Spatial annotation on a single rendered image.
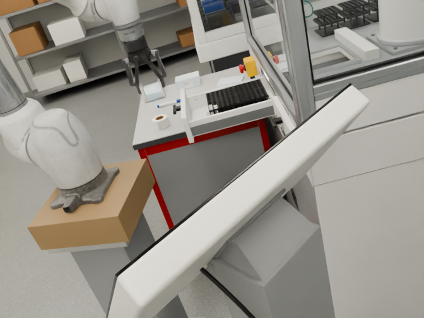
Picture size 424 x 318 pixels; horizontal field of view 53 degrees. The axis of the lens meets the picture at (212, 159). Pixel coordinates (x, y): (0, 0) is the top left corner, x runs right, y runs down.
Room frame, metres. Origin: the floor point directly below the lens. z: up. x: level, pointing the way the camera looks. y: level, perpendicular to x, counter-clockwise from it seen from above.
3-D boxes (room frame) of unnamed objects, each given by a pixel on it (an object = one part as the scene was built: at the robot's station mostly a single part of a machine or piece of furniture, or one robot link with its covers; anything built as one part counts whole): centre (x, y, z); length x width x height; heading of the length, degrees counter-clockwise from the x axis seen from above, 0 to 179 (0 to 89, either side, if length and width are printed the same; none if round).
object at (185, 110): (1.52, 0.04, 0.87); 0.29 x 0.02 x 0.11; 176
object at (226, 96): (1.50, -0.16, 0.87); 0.22 x 0.18 x 0.06; 86
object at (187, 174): (1.93, 0.00, 0.38); 0.62 x 0.58 x 0.76; 176
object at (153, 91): (2.15, 0.19, 0.78); 0.15 x 0.10 x 0.04; 2
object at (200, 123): (1.50, -0.17, 0.86); 0.40 x 0.26 x 0.06; 86
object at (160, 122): (1.74, 0.17, 0.78); 0.07 x 0.07 x 0.04
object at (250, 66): (1.83, -0.28, 0.88); 0.07 x 0.05 x 0.07; 176
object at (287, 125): (1.18, -0.25, 0.87); 0.29 x 0.02 x 0.11; 176
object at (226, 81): (2.00, -0.20, 0.77); 0.13 x 0.09 x 0.02; 68
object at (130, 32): (1.50, 0.14, 1.24); 0.09 x 0.09 x 0.06
